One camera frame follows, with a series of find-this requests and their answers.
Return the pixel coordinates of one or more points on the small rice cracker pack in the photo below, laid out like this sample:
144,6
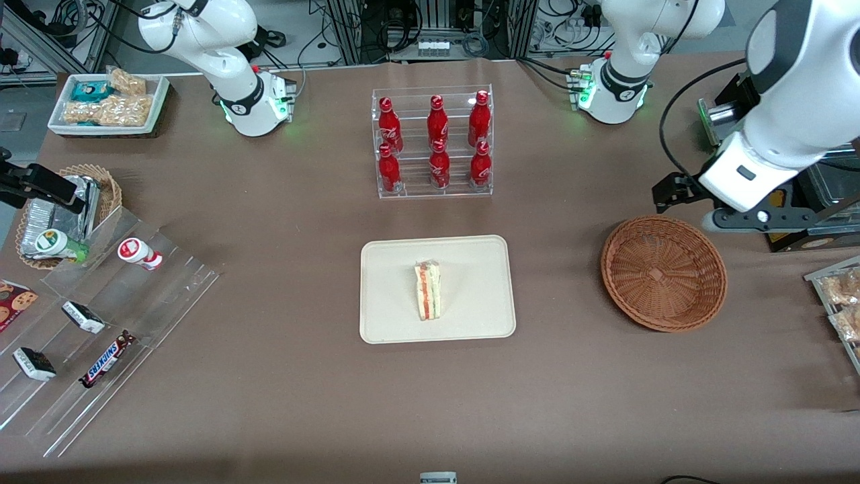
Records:
127,82

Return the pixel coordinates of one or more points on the teal snack packet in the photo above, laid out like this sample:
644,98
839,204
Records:
91,91

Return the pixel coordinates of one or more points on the triangular sandwich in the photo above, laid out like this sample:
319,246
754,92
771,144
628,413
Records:
428,290

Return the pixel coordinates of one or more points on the clear acrylic stepped shelf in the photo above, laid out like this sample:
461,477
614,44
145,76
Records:
154,296

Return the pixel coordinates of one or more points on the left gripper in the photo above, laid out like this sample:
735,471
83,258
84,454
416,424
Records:
674,190

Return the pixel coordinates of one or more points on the large rice cracker pack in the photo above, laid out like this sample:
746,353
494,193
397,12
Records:
114,111

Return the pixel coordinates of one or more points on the brown round wicker basket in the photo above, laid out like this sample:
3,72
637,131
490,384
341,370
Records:
662,272

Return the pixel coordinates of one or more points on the silver foil package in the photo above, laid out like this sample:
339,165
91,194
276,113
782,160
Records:
89,208
40,222

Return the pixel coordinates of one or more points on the aluminium equipment frame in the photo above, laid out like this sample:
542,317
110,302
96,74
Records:
349,30

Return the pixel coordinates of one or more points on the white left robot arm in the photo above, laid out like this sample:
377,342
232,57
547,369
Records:
806,81

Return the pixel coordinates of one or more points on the cream plastic tray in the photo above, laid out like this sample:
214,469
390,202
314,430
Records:
470,289

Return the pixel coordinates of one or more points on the grey tray with snack bags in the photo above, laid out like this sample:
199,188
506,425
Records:
816,279

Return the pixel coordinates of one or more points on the snickers chocolate bar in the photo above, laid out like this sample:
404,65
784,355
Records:
106,360

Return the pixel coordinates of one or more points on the white power strip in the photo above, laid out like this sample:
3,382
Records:
433,48

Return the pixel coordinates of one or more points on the clear acrylic bottle rack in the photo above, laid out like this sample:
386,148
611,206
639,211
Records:
413,191

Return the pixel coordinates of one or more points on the green capped drink bottle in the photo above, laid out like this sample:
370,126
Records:
57,244

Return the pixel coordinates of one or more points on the white rectangular snack tray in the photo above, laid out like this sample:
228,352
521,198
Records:
57,114

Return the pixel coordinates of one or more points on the clear bagged snack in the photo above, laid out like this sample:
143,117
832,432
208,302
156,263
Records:
843,288
848,324

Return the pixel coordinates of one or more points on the red cookie pack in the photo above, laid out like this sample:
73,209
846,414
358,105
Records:
13,304

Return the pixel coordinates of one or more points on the black white snack bar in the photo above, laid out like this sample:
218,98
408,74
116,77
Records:
35,364
83,317

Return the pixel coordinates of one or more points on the small grey white object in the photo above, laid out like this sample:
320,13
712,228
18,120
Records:
438,478

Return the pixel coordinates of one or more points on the red cola bottle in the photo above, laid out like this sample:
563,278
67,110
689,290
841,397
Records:
389,173
480,168
389,128
437,124
479,121
439,169

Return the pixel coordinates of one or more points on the light tan wicker basket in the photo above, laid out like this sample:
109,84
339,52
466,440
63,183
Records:
111,188

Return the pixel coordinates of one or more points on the red white drink bottle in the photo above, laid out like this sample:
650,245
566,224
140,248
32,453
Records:
138,253

